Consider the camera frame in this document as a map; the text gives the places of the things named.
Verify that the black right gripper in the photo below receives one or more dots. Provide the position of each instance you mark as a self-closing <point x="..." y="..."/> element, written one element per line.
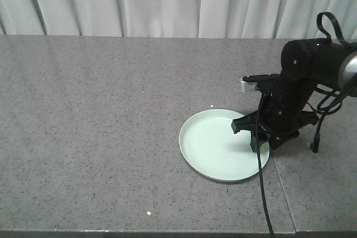
<point x="280" y="114"/>

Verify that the white pleated curtain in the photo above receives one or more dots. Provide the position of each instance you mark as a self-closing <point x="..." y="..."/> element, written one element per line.
<point x="174" y="18"/>

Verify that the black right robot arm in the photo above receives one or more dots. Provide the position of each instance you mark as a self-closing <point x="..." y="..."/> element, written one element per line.
<point x="316" y="76"/>

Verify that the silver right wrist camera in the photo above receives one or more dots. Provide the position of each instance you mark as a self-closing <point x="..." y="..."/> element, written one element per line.
<point x="247" y="87"/>

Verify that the mint green round plate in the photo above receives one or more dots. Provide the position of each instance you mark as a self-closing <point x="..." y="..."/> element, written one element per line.
<point x="210" y="147"/>

